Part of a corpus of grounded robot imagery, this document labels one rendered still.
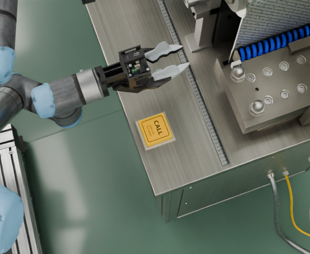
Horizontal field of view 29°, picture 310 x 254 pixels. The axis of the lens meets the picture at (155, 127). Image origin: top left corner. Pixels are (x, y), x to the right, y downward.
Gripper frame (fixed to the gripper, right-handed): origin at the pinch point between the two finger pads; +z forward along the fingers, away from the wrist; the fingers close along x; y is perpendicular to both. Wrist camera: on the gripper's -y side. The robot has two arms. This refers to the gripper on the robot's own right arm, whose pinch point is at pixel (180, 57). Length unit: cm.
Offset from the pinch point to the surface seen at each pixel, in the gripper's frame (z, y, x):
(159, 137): -10.0, -16.6, -12.6
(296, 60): 27.3, -6.0, -8.3
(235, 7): 12.4, 15.3, 1.1
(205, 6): 8.9, 4.7, 8.2
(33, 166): -55, -109, 16
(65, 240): -52, -109, -18
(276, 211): 24, -76, -37
